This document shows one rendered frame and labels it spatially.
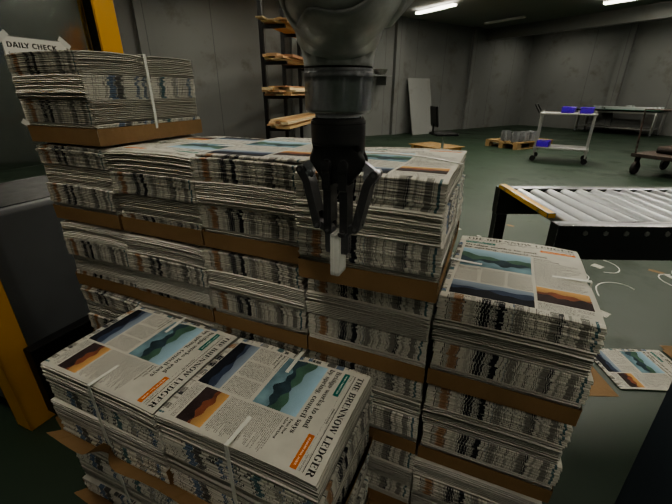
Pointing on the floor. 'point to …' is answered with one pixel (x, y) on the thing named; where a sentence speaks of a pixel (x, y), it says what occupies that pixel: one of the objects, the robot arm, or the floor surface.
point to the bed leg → (497, 226)
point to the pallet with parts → (514, 139)
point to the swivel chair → (438, 125)
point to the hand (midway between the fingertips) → (338, 252)
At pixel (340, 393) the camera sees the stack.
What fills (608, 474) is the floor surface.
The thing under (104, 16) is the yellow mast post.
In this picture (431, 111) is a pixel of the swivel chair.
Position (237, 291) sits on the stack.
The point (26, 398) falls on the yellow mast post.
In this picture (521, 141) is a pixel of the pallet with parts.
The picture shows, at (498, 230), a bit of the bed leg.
